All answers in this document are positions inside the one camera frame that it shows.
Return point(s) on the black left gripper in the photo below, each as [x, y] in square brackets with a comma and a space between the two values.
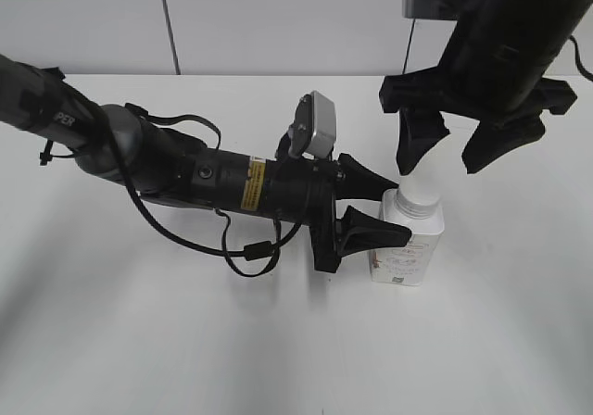
[304, 192]

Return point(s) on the white yili changqing bottle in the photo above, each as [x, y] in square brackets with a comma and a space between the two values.
[407, 265]

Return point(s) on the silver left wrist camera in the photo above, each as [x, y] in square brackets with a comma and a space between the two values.
[313, 130]

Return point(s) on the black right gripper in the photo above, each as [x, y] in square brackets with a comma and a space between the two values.
[418, 97]

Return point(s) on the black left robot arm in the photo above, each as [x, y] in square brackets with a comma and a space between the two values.
[156, 164]

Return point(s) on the white round bottle cap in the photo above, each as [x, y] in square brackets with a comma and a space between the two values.
[417, 197]

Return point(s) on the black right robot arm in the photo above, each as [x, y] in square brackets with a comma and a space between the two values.
[492, 70]

